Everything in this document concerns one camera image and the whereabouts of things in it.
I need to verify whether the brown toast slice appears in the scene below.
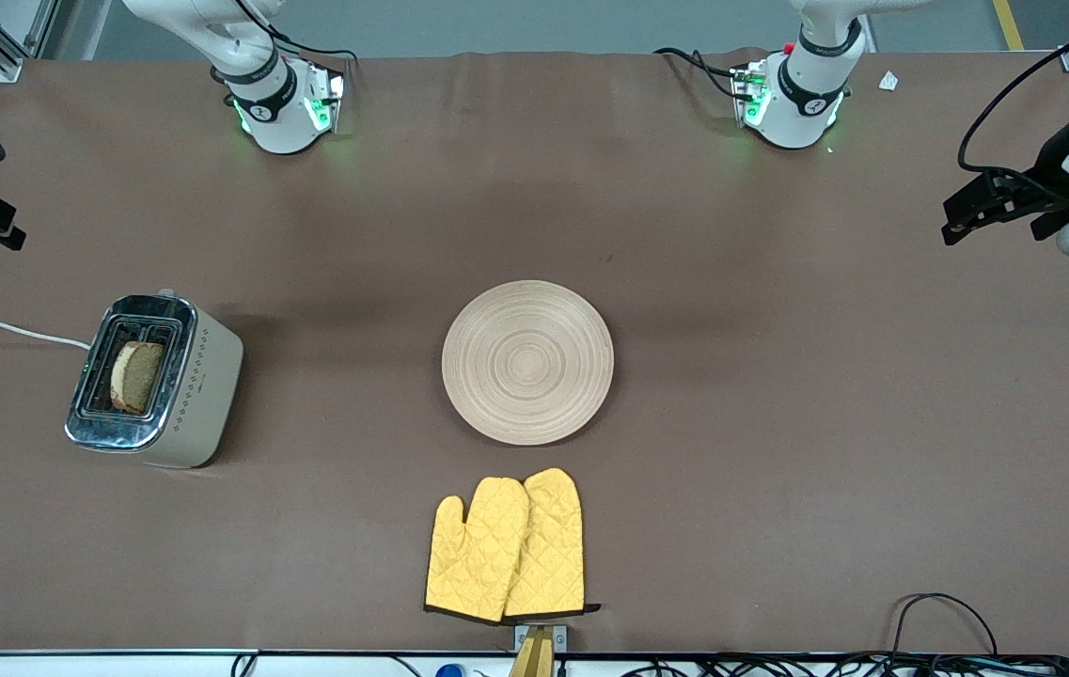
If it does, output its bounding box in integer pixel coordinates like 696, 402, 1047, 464
110, 340, 165, 416

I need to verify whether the round wooden plate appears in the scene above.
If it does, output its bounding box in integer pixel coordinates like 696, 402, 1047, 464
441, 279, 616, 447

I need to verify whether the right arm base connector plate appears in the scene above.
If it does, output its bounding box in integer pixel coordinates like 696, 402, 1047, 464
303, 64, 348, 134

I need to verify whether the left arm base connector plate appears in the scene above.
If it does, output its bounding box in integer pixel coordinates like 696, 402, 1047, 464
730, 60, 772, 130

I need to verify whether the cream and chrome toaster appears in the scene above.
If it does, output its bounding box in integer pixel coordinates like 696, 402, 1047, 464
64, 288, 244, 470

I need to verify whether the yellow quilted oven mitt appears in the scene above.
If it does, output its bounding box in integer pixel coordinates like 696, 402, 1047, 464
504, 467, 602, 620

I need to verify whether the yellow oven mitt showing thumb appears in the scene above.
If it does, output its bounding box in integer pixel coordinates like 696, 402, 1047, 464
424, 477, 531, 624

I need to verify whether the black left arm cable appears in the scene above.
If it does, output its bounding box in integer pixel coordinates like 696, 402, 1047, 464
957, 0, 1069, 176

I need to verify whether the white toaster power cord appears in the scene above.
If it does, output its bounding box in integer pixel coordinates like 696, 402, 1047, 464
0, 316, 91, 352

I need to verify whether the black left base cable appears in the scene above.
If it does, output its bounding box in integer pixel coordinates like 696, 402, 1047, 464
652, 46, 753, 101

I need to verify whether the black base cable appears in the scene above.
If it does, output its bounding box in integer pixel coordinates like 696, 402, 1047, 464
652, 46, 753, 101
231, 0, 362, 65

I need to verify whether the black right base cable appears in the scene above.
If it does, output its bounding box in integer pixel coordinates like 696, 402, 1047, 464
231, 0, 362, 65

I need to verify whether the black looped table cable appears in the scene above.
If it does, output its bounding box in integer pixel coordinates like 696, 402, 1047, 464
889, 592, 1000, 659

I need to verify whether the black cable bundle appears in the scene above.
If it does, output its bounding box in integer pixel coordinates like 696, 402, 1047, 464
623, 653, 1069, 677

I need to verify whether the wooden block on metal bracket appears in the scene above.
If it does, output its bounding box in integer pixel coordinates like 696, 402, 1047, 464
508, 623, 569, 677

